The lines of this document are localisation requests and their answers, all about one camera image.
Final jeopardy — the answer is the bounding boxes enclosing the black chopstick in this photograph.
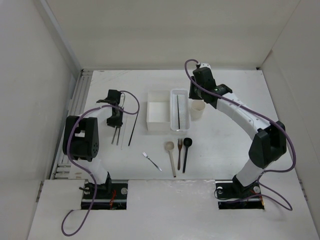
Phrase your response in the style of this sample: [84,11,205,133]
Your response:
[176,94,181,130]
[128,111,139,147]

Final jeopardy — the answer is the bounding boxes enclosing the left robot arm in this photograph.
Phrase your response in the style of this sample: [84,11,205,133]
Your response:
[62,89,123,199]

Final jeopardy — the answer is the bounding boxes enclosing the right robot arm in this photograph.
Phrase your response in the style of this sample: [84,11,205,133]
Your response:
[189,64,287,197]

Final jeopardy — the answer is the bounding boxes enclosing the white perforated basket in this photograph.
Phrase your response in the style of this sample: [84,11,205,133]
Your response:
[170,89,190,132]

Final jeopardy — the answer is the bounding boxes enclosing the white square box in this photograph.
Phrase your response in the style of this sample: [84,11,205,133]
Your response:
[146,90,171,132]

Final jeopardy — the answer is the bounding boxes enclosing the white chopstick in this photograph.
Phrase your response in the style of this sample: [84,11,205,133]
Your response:
[120,116,128,151]

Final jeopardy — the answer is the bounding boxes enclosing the small metal fork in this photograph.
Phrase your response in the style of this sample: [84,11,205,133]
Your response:
[142,152,162,172]

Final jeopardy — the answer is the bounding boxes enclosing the black spoon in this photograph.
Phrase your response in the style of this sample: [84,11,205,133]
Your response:
[182,137,193,173]

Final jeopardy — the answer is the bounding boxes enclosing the brown wooden fork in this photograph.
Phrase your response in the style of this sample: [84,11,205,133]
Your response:
[177,138,183,171]

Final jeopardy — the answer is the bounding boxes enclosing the beige wooden spoon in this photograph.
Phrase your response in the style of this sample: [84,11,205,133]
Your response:
[165,141,177,178]

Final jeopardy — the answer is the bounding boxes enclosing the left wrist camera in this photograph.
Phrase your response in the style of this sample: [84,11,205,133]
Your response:
[119,92,126,108]

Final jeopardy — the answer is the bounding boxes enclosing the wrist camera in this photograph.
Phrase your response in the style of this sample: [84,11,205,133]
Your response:
[195,62,211,70]
[119,92,126,108]

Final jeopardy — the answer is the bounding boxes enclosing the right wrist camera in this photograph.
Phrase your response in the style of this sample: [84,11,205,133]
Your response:
[195,62,211,70]

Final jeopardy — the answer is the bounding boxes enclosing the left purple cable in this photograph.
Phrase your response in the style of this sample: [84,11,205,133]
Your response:
[61,91,140,238]

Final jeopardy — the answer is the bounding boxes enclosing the purple cable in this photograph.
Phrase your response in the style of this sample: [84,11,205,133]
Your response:
[184,59,298,212]
[61,91,140,238]

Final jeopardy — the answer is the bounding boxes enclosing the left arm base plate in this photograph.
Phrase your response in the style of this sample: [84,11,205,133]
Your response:
[79,180,128,210]

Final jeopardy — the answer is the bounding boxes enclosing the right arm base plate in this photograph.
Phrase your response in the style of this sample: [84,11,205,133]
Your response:
[214,180,265,210]

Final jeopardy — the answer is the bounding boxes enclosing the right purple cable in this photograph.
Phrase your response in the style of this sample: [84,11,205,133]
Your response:
[184,59,298,212]

